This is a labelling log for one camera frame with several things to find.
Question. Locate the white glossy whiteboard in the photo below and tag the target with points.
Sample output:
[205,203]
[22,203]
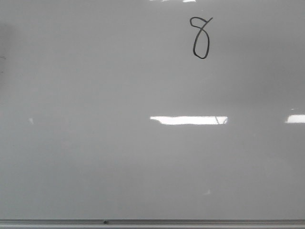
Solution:
[152,109]

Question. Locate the aluminium whiteboard bottom frame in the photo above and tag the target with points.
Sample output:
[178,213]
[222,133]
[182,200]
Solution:
[150,224]

